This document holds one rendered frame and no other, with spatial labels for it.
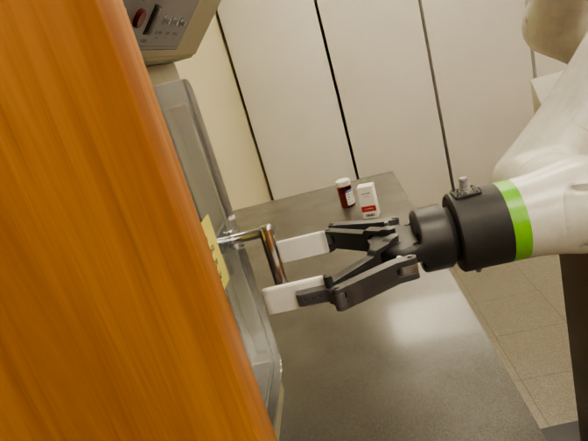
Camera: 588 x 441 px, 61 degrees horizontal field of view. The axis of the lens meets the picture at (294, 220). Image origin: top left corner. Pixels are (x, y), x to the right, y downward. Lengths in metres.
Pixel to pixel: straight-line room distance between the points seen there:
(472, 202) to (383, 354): 0.30
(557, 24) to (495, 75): 2.47
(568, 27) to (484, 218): 0.63
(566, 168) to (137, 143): 0.48
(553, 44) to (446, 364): 0.69
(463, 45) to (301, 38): 1.02
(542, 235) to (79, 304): 0.46
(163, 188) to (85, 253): 0.05
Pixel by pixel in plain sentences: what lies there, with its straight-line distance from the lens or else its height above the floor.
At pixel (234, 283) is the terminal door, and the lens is 0.57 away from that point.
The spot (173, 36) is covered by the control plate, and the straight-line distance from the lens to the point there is 0.49.
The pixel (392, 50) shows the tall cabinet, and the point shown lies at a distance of 3.42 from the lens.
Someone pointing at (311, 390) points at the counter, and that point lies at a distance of 0.75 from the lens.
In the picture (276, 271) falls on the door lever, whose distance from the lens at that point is 0.60.
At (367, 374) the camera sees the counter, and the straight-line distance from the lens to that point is 0.75.
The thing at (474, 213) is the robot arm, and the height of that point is 1.18.
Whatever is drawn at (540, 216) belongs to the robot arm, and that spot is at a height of 1.16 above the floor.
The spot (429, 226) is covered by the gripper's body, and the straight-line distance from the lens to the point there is 0.57.
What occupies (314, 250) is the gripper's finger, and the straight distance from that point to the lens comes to 0.66.
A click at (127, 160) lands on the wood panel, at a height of 1.36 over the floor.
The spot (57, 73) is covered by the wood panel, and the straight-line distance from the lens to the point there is 0.23.
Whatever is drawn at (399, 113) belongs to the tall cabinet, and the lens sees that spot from 3.46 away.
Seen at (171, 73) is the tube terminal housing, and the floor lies 1.40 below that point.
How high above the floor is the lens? 1.38
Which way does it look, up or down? 18 degrees down
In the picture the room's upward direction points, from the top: 16 degrees counter-clockwise
